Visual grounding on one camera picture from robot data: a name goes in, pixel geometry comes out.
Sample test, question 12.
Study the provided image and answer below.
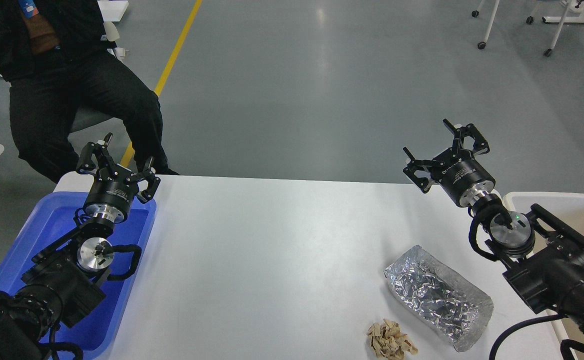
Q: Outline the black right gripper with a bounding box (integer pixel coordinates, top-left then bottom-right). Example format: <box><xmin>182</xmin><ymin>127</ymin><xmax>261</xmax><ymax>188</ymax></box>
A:
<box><xmin>402</xmin><ymin>118</ymin><xmax>497</xmax><ymax>208</ymax></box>

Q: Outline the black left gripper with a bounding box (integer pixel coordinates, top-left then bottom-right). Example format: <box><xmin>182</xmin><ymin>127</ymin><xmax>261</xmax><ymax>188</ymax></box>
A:
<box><xmin>75</xmin><ymin>132</ymin><xmax>161</xmax><ymax>224</ymax></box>

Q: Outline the aluminium foil bag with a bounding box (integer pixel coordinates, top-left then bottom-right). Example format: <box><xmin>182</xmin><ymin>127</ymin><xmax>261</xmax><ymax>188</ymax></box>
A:
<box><xmin>383</xmin><ymin>244</ymin><xmax>494</xmax><ymax>353</ymax></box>

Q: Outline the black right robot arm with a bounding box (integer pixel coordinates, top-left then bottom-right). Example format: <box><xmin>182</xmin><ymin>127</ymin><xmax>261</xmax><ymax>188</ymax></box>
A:
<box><xmin>403</xmin><ymin>119</ymin><xmax>584</xmax><ymax>360</ymax></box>

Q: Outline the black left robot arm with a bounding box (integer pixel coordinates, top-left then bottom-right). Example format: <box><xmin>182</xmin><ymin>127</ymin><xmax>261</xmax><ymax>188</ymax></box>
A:
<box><xmin>0</xmin><ymin>133</ymin><xmax>161</xmax><ymax>360</ymax></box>

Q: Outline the person in black clothes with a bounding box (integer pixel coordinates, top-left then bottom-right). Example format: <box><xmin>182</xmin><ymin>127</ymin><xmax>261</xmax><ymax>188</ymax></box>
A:
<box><xmin>0</xmin><ymin>0</ymin><xmax>175</xmax><ymax>183</ymax></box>

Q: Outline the beige plastic bin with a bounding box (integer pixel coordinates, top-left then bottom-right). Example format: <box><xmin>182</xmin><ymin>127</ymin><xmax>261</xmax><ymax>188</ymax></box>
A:
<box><xmin>504</xmin><ymin>203</ymin><xmax>584</xmax><ymax>350</ymax></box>

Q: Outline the blue plastic tray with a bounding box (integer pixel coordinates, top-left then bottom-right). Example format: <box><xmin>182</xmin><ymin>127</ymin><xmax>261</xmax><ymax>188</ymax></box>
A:
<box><xmin>0</xmin><ymin>191</ymin><xmax>157</xmax><ymax>353</ymax></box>

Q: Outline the crumpled beige paper ball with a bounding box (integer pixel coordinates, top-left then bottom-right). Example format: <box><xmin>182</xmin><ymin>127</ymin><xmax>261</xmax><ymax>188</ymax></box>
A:
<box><xmin>366</xmin><ymin>318</ymin><xmax>419</xmax><ymax>360</ymax></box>

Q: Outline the white wheeled rack frame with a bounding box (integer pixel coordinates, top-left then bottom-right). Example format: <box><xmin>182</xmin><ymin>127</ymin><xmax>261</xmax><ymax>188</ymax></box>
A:
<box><xmin>471</xmin><ymin>0</ymin><xmax>584</xmax><ymax>57</ymax></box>

